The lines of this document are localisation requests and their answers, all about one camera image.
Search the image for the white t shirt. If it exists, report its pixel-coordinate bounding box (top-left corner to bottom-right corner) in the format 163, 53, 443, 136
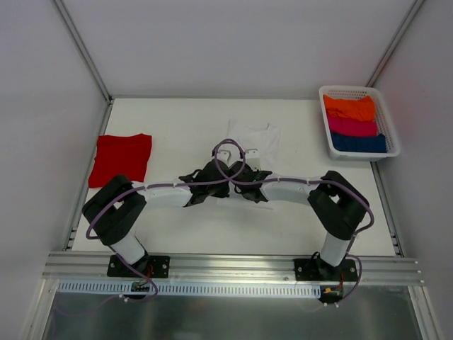
217, 119, 280, 211

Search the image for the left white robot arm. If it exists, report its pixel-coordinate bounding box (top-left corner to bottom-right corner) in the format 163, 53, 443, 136
82, 160, 229, 276

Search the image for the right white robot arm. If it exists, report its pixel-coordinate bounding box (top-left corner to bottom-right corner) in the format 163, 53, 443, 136
230, 161, 374, 282

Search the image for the folded red t shirt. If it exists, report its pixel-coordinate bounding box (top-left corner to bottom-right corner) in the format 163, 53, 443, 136
88, 134, 152, 188

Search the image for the blue t shirt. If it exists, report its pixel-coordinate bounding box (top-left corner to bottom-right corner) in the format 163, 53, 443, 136
331, 133, 387, 153

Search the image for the pink t shirt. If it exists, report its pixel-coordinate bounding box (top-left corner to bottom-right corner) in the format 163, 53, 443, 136
327, 115, 378, 137

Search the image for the orange t shirt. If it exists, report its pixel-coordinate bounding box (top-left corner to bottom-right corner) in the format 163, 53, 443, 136
323, 95, 376, 122

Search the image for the white plastic basket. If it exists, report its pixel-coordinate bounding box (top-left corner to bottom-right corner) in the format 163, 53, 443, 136
319, 85, 400, 162

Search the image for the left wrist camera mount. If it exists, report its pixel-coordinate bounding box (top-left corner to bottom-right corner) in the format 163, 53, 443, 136
216, 149, 231, 164

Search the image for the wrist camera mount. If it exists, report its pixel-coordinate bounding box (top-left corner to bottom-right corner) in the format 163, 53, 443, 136
216, 149, 231, 164
245, 149, 261, 171

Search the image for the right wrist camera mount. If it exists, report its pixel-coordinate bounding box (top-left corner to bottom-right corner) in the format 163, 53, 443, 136
245, 149, 261, 171

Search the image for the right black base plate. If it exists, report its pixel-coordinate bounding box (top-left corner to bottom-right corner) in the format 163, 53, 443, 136
293, 258, 358, 283

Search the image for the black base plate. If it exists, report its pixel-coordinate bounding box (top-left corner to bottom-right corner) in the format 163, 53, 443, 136
293, 258, 358, 283
107, 254, 170, 278

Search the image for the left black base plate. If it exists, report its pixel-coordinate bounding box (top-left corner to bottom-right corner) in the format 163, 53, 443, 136
107, 254, 170, 278

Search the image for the white slotted cable duct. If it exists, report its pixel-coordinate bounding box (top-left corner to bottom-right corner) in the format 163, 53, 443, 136
57, 280, 321, 299

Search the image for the aluminium mounting rail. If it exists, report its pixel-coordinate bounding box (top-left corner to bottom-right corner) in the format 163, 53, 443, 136
42, 251, 425, 286

